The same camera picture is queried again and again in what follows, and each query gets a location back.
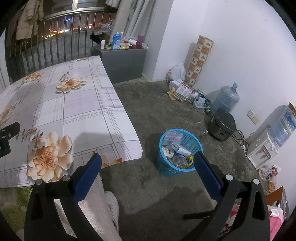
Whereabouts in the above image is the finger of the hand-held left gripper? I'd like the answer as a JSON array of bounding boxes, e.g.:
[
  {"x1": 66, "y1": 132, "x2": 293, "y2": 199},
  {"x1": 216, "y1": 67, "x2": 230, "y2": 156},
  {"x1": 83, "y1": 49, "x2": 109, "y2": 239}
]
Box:
[{"x1": 0, "y1": 122, "x2": 21, "y2": 158}]

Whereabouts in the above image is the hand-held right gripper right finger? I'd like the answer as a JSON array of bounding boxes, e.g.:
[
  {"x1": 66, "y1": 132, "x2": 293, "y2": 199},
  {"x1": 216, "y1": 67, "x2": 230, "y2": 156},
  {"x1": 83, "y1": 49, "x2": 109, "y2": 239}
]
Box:
[{"x1": 180, "y1": 151, "x2": 271, "y2": 241}]

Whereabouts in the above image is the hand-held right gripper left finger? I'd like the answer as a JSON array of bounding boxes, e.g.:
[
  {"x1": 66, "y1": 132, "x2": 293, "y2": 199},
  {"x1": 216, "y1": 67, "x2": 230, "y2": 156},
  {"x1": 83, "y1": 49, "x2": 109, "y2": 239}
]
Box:
[{"x1": 24, "y1": 153, "x2": 102, "y2": 241}]

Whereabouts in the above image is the white blue box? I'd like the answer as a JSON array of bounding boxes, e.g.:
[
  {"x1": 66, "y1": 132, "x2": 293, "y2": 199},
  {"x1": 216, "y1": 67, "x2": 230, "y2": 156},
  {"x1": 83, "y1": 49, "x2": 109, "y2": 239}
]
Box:
[{"x1": 166, "y1": 141, "x2": 192, "y2": 156}]

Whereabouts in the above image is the blue plastic basket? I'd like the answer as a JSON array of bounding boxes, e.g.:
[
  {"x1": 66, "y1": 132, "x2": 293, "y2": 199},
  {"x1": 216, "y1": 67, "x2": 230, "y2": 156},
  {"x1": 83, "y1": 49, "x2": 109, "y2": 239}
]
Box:
[{"x1": 155, "y1": 128, "x2": 204, "y2": 177}]

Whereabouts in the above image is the clear zip bag red print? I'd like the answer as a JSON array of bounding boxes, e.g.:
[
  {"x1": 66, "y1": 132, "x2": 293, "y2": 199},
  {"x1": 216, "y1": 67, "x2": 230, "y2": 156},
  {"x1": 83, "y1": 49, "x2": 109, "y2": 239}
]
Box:
[{"x1": 165, "y1": 130, "x2": 183, "y2": 143}]

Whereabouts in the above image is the white shoe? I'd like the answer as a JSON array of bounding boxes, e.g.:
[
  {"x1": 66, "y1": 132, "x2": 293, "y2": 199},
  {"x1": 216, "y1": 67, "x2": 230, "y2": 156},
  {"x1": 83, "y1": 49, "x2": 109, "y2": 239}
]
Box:
[{"x1": 104, "y1": 190, "x2": 119, "y2": 234}]

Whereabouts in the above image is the black rice cooker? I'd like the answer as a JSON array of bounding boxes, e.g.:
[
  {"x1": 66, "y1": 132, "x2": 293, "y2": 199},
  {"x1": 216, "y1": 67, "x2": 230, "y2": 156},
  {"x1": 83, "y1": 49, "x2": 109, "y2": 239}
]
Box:
[{"x1": 209, "y1": 108, "x2": 236, "y2": 141}]

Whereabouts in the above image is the white water dispenser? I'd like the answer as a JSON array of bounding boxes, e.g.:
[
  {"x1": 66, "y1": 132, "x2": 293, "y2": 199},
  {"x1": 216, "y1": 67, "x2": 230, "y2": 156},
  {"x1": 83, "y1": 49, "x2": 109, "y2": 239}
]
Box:
[{"x1": 246, "y1": 128, "x2": 279, "y2": 169}]

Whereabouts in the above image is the bag of snacks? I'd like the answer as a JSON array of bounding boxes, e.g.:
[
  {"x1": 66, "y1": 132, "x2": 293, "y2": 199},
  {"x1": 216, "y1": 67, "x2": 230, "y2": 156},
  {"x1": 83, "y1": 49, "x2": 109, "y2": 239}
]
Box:
[{"x1": 258, "y1": 163, "x2": 281, "y2": 193}]

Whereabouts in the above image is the floral tablecloth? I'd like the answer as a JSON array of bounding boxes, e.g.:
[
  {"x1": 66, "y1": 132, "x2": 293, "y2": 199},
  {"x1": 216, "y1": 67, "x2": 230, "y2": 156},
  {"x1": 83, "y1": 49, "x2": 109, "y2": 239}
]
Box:
[{"x1": 0, "y1": 55, "x2": 143, "y2": 189}]

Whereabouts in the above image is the brown cardboard box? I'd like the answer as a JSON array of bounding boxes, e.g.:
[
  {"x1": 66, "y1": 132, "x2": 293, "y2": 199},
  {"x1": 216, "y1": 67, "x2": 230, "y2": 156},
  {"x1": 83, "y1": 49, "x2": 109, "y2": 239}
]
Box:
[{"x1": 265, "y1": 185, "x2": 289, "y2": 216}]

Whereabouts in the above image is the clear plastic bag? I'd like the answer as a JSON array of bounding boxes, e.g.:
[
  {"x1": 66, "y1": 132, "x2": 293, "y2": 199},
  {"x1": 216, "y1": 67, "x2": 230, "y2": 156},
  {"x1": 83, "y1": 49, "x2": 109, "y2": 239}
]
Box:
[{"x1": 194, "y1": 97, "x2": 206, "y2": 109}]

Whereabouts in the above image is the large blue water jug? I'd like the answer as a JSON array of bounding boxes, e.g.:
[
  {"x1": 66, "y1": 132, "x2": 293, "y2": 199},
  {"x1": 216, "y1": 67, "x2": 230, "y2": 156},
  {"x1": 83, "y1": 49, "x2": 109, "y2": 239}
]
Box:
[{"x1": 211, "y1": 82, "x2": 240, "y2": 114}]

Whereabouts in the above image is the pink cloth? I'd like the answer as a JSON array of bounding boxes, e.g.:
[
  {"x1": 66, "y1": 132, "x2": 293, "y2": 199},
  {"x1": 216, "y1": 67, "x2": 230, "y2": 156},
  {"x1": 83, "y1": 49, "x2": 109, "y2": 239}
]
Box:
[{"x1": 266, "y1": 204, "x2": 284, "y2": 241}]

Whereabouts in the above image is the pile of paper packets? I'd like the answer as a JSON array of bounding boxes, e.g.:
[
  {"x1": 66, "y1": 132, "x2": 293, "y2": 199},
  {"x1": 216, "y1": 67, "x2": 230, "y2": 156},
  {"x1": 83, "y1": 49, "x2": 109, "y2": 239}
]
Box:
[{"x1": 167, "y1": 80, "x2": 199, "y2": 102}]

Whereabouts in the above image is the labelled water jug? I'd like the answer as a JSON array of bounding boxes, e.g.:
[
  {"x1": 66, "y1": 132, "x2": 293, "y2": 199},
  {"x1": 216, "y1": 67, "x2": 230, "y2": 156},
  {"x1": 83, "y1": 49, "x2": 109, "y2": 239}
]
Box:
[{"x1": 269, "y1": 103, "x2": 296, "y2": 149}]

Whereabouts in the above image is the white plastic bag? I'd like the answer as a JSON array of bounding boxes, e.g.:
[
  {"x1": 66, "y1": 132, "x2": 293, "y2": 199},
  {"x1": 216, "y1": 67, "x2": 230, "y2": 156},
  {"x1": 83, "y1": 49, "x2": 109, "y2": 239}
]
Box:
[{"x1": 165, "y1": 63, "x2": 186, "y2": 81}]

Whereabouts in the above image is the beige coat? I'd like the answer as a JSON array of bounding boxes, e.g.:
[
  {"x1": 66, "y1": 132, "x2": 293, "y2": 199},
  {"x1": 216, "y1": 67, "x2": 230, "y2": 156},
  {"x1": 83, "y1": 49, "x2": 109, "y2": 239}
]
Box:
[{"x1": 16, "y1": 0, "x2": 44, "y2": 40}]

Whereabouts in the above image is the tall patterned box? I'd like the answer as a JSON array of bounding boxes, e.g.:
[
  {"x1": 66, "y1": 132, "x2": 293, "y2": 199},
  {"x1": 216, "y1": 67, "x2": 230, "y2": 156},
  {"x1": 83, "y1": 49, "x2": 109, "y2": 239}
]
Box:
[{"x1": 185, "y1": 35, "x2": 214, "y2": 87}]

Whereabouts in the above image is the grey cabinet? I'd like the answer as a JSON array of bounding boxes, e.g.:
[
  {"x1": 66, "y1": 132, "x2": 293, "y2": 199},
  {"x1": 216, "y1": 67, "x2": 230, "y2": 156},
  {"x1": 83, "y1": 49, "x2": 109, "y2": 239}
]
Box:
[{"x1": 92, "y1": 45, "x2": 148, "y2": 84}]

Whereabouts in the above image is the blue detergent bottle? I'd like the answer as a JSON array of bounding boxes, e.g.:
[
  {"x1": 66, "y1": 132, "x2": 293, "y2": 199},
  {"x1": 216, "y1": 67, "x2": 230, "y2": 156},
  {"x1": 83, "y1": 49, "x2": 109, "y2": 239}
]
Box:
[{"x1": 111, "y1": 32, "x2": 122, "y2": 50}]

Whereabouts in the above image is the metal railing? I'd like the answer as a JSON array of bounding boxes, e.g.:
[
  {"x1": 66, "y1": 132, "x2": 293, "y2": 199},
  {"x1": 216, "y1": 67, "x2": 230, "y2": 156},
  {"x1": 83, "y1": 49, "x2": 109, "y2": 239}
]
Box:
[{"x1": 5, "y1": 7, "x2": 117, "y2": 77}]

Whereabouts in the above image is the grey curtain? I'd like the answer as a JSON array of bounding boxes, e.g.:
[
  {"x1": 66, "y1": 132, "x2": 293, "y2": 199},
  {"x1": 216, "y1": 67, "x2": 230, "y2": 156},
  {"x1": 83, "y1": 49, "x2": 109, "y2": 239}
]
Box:
[{"x1": 116, "y1": 0, "x2": 174, "y2": 47}]

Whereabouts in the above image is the black power cable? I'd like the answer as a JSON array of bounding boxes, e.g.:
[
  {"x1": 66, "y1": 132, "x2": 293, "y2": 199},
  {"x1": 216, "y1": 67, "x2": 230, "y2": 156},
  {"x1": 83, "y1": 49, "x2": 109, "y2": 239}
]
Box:
[{"x1": 232, "y1": 129, "x2": 249, "y2": 151}]

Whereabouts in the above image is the wall socket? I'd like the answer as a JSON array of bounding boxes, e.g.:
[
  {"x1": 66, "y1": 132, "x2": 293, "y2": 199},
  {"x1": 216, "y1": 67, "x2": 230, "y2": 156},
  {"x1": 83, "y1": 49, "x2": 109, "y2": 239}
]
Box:
[{"x1": 247, "y1": 109, "x2": 260, "y2": 124}]

